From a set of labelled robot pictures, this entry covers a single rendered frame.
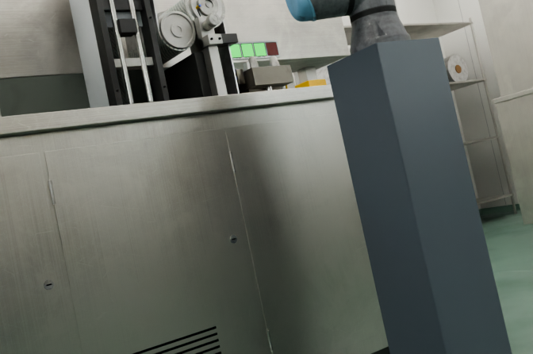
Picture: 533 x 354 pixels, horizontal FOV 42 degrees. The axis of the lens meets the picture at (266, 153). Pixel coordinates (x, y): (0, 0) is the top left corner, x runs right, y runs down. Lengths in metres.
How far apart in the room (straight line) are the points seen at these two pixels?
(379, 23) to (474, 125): 5.51
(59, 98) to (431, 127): 1.23
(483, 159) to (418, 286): 5.56
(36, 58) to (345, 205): 1.09
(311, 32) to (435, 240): 1.52
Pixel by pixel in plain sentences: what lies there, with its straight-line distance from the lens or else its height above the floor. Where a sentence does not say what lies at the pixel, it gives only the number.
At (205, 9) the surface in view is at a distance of 2.24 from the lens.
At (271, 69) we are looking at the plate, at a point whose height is 1.02.
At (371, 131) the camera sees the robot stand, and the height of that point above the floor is 0.71.
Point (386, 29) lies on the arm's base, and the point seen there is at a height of 0.94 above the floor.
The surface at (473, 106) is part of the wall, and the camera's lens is 7.14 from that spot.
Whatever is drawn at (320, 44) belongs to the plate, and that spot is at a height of 1.19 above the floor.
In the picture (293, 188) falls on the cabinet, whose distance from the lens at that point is 1.95.
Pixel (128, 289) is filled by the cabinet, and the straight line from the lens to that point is 1.68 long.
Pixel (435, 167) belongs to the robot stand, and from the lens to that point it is 1.63.
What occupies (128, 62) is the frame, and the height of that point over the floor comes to 1.05.
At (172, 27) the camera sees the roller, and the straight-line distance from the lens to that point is 2.18.
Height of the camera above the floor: 0.61
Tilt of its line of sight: 4 degrees up
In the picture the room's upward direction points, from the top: 12 degrees counter-clockwise
